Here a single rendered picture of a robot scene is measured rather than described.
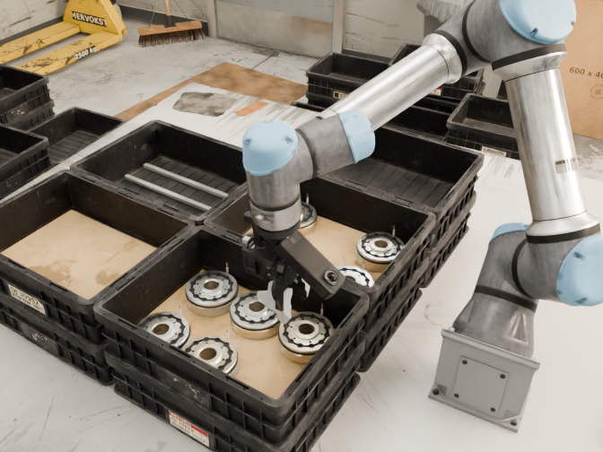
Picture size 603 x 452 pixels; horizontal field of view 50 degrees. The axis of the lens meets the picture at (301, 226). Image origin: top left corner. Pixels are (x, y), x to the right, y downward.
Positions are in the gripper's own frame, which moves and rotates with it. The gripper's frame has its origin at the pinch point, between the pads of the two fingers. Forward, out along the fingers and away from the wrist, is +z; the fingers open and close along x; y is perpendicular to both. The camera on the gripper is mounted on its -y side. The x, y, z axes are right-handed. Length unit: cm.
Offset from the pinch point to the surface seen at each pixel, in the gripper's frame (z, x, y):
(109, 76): 120, -188, 271
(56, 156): 66, -65, 161
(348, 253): 15.5, -29.2, 6.1
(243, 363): 10.6, 8.3, 6.8
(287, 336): 8.6, 0.6, 2.2
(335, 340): 1.3, 1.9, -8.5
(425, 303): 29.4, -35.6, -10.3
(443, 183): 21, -67, 0
